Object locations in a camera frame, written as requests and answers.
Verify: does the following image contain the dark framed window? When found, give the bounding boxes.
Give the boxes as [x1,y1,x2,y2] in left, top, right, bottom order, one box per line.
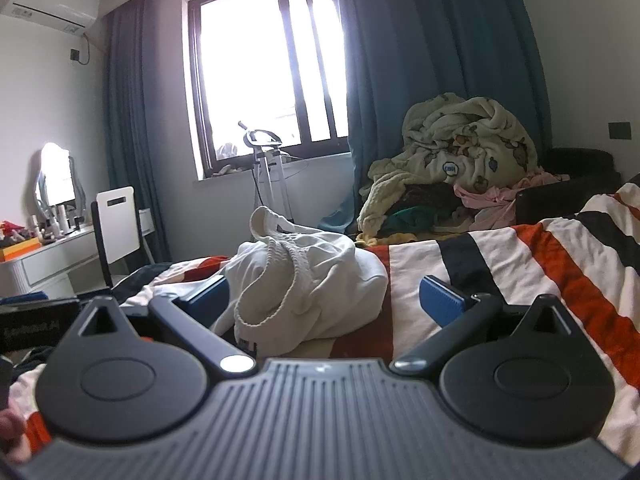
[186,0,348,177]

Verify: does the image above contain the orange box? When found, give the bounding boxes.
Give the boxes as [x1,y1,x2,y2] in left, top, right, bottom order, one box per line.
[0,238,41,262]

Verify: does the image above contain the lit vanity mirror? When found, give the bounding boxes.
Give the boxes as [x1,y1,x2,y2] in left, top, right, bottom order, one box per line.
[35,142,86,217]

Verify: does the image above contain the garment steamer stand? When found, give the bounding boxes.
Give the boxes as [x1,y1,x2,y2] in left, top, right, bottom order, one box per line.
[238,122,294,221]

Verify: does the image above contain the white dressing table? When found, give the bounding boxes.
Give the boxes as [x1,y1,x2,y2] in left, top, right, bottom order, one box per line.
[0,207,155,302]

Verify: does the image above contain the teal curtain left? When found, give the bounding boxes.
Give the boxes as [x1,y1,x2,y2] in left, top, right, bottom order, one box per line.
[104,0,170,262]

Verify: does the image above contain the white black chair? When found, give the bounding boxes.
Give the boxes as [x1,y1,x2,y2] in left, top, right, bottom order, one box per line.
[91,186,145,288]

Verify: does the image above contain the teal curtain right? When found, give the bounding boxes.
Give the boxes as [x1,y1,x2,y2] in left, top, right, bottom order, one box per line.
[319,0,552,233]

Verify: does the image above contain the white sweatpants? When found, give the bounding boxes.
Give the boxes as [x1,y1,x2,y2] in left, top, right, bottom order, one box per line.
[210,206,388,358]

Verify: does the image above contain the person left hand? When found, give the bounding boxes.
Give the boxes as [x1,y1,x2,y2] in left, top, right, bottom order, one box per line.
[0,408,30,463]

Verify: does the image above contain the striped bed blanket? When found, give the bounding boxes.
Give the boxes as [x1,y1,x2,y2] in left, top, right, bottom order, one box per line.
[1,180,639,479]

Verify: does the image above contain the teal curtain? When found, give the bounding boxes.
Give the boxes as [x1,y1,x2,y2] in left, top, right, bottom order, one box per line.
[319,0,552,233]
[104,0,170,262]

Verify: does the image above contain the cream patterned fleece blanket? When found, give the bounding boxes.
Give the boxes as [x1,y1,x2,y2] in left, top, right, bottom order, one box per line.
[357,92,538,236]

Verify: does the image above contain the black wall socket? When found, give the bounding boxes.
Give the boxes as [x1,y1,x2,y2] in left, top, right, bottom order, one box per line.
[608,122,632,140]

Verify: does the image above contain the white air conditioner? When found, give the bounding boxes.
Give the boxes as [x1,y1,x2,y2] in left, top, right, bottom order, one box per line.
[1,0,100,36]

